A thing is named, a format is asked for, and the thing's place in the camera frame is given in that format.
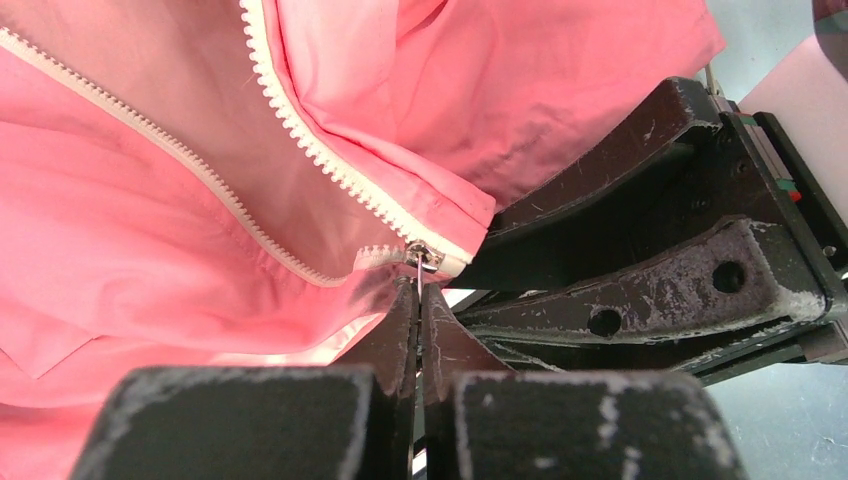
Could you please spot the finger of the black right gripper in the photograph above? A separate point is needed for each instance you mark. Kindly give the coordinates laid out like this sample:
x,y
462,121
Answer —
x,y
574,226
740,274

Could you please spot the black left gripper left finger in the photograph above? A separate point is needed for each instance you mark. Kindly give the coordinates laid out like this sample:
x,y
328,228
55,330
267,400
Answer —
x,y
352,419

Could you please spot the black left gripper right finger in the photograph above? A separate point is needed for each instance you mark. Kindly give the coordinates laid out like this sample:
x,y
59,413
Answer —
x,y
484,420

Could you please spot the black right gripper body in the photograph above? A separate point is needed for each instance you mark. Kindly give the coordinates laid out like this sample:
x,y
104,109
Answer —
x,y
737,173

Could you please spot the silver zipper slider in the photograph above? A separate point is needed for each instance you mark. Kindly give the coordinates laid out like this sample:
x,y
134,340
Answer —
x,y
424,260

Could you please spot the pink zip-up jacket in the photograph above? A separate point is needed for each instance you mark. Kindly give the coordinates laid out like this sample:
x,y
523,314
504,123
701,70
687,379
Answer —
x,y
213,182

